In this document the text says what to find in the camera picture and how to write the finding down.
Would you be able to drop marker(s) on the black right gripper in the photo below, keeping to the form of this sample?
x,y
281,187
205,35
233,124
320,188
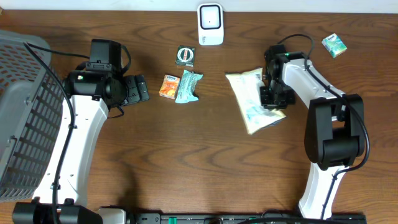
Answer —
x,y
269,102

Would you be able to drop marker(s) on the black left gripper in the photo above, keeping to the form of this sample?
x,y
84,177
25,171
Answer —
x,y
137,89

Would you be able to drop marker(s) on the yellow snack bag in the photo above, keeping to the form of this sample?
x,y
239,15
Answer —
x,y
246,87

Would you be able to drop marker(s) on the orange tissue pack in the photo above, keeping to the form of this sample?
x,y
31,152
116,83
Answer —
x,y
169,87

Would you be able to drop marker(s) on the light teal snack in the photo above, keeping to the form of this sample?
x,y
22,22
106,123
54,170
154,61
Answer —
x,y
186,91

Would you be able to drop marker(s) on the dark green round-logo packet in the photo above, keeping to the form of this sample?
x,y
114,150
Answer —
x,y
185,56

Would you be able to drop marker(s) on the teal tissue pack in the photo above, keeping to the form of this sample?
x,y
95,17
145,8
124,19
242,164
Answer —
x,y
334,45

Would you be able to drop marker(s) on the grey plastic basket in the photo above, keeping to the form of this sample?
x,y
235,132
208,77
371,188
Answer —
x,y
31,113

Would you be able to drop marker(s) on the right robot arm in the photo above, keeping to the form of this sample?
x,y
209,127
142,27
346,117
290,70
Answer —
x,y
334,133

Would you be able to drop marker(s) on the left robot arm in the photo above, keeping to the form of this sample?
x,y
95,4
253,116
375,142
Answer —
x,y
62,193

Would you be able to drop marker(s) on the white barcode scanner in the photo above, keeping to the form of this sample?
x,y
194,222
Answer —
x,y
210,24

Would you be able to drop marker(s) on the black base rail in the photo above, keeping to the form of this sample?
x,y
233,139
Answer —
x,y
217,218

